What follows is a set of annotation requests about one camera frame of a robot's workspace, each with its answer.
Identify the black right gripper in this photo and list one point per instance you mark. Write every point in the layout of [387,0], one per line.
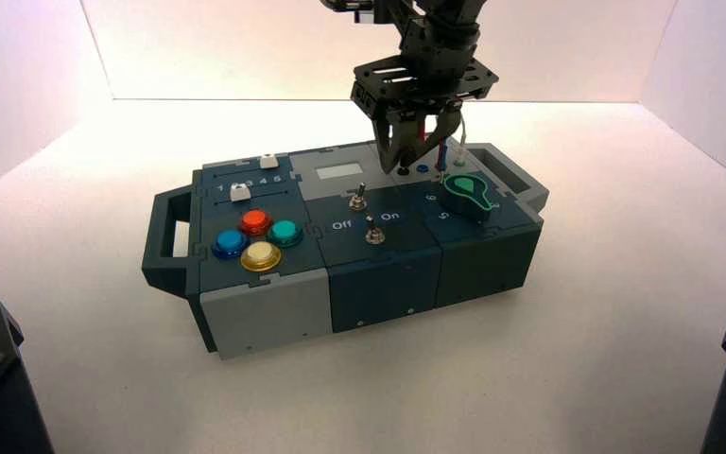
[432,78]

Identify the dark blue grey control box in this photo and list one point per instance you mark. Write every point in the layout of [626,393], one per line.
[382,288]

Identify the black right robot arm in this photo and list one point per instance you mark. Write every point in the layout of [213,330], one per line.
[425,12]

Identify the green rotary pointer knob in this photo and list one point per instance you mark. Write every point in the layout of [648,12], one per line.
[469,195]

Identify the grey display screen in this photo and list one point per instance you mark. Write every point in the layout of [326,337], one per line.
[340,171]

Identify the small white slider knob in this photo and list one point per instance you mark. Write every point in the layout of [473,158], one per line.
[268,161]

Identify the teal round push button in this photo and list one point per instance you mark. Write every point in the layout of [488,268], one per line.
[285,232]

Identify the red round push button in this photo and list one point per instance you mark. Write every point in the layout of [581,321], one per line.
[256,221]

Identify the large white slider knob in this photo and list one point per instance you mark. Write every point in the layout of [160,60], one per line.
[239,192]

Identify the yellow round push button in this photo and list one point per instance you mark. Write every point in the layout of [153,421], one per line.
[261,255]

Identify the blue round push button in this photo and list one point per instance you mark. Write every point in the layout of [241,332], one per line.
[230,242]

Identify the metal toggle switch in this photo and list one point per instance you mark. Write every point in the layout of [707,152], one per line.
[372,235]
[357,199]

